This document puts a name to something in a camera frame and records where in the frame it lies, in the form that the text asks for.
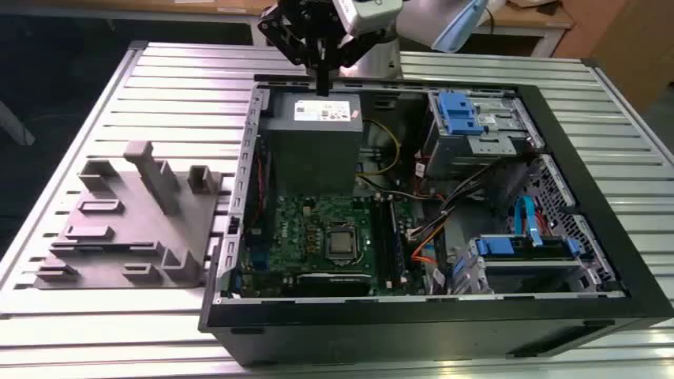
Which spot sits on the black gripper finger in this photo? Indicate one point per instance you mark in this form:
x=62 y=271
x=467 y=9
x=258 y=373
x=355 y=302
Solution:
x=287 y=41
x=363 y=45

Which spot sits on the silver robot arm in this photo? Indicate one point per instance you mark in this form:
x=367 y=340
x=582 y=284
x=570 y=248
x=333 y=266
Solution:
x=379 y=59

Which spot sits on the blue drive latch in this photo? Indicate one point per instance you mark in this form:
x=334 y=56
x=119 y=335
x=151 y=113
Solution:
x=458 y=110

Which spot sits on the wooden desk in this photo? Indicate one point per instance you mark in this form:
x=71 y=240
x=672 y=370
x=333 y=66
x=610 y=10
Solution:
x=158 y=6

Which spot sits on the grey power supply unit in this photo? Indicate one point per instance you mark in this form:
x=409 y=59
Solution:
x=311 y=158

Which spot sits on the green motherboard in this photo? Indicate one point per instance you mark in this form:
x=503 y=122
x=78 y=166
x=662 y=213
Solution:
x=295 y=229

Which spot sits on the brown wooden cabinet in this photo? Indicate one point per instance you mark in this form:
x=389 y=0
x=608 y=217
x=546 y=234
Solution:
x=621 y=39

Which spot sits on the silver CPU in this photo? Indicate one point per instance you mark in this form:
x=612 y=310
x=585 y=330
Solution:
x=342 y=242

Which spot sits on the grey parts rack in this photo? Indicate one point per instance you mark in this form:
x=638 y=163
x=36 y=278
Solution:
x=158 y=221

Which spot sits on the CPU socket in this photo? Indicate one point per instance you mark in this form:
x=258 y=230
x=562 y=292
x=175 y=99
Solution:
x=323 y=252

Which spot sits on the grey chair leg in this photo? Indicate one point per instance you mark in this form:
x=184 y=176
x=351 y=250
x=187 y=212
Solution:
x=16 y=122

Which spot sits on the hard disk in blue carrier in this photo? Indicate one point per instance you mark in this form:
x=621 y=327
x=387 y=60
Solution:
x=521 y=248

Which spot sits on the black graphics card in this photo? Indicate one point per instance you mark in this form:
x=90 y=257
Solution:
x=331 y=283

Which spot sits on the black PC case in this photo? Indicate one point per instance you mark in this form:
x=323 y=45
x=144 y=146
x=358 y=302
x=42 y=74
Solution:
x=421 y=323

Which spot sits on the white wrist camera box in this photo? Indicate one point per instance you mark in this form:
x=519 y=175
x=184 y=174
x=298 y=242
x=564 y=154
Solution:
x=369 y=16

